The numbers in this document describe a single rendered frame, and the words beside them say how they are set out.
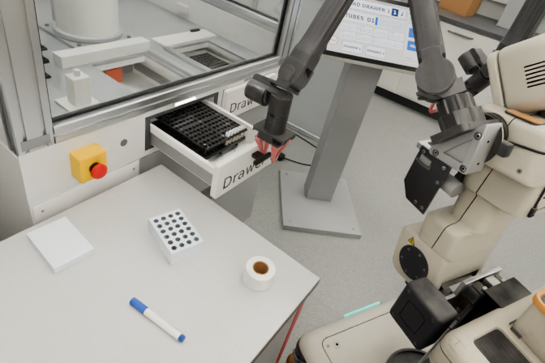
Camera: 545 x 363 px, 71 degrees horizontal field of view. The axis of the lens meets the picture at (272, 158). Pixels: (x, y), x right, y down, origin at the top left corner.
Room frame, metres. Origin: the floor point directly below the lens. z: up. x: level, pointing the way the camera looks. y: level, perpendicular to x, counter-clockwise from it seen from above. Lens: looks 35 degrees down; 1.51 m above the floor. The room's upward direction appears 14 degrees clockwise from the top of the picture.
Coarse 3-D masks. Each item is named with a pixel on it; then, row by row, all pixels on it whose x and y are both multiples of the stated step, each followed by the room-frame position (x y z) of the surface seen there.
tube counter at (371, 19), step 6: (372, 18) 1.81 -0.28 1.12; (378, 18) 1.82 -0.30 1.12; (384, 18) 1.83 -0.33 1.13; (372, 24) 1.80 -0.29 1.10; (378, 24) 1.80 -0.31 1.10; (384, 24) 1.81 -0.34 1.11; (390, 24) 1.82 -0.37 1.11; (396, 24) 1.83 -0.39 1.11; (402, 24) 1.84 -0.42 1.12; (402, 30) 1.82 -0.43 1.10
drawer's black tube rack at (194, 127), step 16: (176, 112) 0.99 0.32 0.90; (192, 112) 1.01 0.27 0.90; (208, 112) 1.03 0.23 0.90; (160, 128) 0.92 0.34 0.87; (176, 128) 0.91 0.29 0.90; (192, 128) 0.92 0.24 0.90; (208, 128) 0.94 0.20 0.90; (224, 128) 0.96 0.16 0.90; (192, 144) 0.89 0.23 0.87; (224, 144) 0.92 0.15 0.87
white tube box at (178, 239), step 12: (156, 216) 0.65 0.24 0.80; (168, 216) 0.67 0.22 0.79; (180, 216) 0.67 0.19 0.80; (156, 228) 0.62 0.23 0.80; (168, 228) 0.63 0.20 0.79; (180, 228) 0.63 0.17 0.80; (192, 228) 0.64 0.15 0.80; (156, 240) 0.61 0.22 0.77; (168, 240) 0.59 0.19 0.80; (180, 240) 0.60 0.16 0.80; (192, 240) 0.61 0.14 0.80; (168, 252) 0.57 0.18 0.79; (180, 252) 0.57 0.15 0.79; (192, 252) 0.60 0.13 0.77
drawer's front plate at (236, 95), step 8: (232, 88) 1.17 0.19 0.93; (240, 88) 1.20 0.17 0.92; (224, 96) 1.14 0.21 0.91; (232, 96) 1.16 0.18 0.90; (240, 96) 1.21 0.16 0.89; (224, 104) 1.14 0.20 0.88; (240, 104) 1.21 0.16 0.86; (256, 104) 1.30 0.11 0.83; (232, 112) 1.18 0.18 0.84; (240, 112) 1.22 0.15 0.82
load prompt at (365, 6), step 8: (360, 0) 1.85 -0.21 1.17; (352, 8) 1.81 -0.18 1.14; (360, 8) 1.82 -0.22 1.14; (368, 8) 1.83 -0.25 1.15; (376, 8) 1.85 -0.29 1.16; (384, 8) 1.86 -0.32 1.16; (392, 8) 1.87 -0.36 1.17; (400, 8) 1.88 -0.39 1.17; (392, 16) 1.84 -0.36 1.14; (400, 16) 1.86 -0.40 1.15
